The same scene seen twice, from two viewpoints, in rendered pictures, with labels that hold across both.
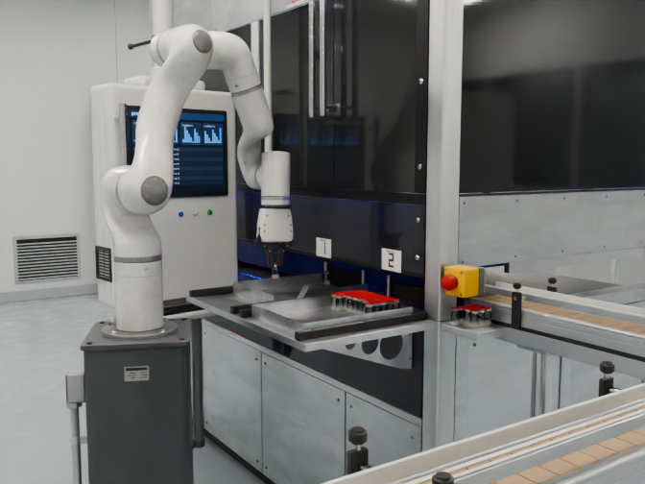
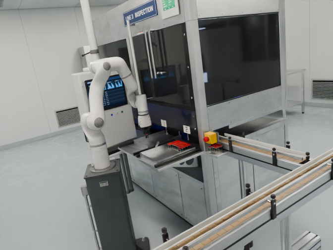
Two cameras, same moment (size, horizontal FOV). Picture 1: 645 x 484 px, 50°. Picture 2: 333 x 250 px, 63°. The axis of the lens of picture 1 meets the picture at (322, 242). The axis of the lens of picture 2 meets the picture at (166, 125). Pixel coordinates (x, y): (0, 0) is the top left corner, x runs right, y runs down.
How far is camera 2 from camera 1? 0.40 m
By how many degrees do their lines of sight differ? 9
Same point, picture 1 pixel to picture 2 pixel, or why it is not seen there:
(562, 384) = not seen: hidden behind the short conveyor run
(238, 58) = (121, 66)
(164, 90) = (96, 85)
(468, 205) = (210, 109)
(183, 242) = (114, 124)
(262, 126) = (134, 88)
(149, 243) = (100, 139)
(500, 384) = (230, 166)
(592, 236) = (260, 107)
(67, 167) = (69, 81)
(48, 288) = (71, 127)
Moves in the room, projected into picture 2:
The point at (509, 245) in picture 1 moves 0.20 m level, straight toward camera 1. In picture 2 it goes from (228, 119) to (226, 127)
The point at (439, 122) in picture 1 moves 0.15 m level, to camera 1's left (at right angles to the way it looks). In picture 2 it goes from (195, 82) to (174, 85)
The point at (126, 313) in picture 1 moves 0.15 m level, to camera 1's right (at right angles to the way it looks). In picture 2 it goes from (96, 163) to (117, 160)
